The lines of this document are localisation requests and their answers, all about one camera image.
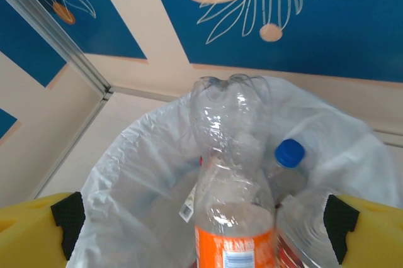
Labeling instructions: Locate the aluminium frame post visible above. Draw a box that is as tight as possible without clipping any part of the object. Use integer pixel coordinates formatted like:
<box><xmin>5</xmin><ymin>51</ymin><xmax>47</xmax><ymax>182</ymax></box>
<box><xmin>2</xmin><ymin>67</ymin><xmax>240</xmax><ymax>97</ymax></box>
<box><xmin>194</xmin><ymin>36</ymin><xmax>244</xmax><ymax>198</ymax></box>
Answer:
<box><xmin>0</xmin><ymin>0</ymin><xmax>114</xmax><ymax>101</ymax></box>

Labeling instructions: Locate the clear bottle with blue cap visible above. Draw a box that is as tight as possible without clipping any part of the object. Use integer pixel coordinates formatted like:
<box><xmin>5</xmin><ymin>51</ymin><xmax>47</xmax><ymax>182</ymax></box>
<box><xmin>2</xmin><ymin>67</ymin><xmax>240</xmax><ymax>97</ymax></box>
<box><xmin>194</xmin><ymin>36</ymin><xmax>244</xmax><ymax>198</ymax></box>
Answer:
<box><xmin>267</xmin><ymin>138</ymin><xmax>315</xmax><ymax>201</ymax></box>

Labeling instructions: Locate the translucent white bin liner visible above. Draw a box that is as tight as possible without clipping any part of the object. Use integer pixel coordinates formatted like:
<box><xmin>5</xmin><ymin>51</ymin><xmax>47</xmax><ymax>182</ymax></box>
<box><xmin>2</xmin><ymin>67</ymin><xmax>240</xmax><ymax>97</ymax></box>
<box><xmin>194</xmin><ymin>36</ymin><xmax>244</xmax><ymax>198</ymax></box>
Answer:
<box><xmin>67</xmin><ymin>75</ymin><xmax>403</xmax><ymax>268</ymax></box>

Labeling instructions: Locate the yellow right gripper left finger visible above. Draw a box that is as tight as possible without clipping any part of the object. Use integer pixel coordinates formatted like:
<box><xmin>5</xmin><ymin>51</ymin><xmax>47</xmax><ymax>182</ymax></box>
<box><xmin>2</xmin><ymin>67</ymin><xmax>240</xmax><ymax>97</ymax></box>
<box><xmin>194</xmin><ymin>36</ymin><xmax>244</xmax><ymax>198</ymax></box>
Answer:
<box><xmin>0</xmin><ymin>191</ymin><xmax>86</xmax><ymax>268</ymax></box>

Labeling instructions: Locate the clear bottle with orange label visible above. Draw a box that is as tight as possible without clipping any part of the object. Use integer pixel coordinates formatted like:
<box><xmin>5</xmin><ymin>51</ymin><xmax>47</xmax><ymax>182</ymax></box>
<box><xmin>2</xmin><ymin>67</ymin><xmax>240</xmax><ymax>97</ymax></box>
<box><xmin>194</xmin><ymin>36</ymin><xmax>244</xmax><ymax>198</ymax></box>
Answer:
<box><xmin>188</xmin><ymin>74</ymin><xmax>280</xmax><ymax>268</ymax></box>

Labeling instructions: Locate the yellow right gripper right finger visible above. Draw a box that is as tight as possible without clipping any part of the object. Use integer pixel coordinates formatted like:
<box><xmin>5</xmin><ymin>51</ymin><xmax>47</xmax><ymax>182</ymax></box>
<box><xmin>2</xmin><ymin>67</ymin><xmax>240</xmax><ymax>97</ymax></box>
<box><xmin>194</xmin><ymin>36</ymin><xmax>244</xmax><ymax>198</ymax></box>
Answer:
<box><xmin>323</xmin><ymin>194</ymin><xmax>403</xmax><ymax>268</ymax></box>

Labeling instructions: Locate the clear bottle with red label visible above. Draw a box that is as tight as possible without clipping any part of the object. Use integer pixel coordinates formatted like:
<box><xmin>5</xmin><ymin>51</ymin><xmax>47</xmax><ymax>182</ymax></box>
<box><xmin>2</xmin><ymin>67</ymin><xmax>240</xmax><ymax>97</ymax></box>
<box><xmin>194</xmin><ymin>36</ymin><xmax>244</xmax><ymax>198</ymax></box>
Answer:
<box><xmin>275</xmin><ymin>192</ymin><xmax>343</xmax><ymax>268</ymax></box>

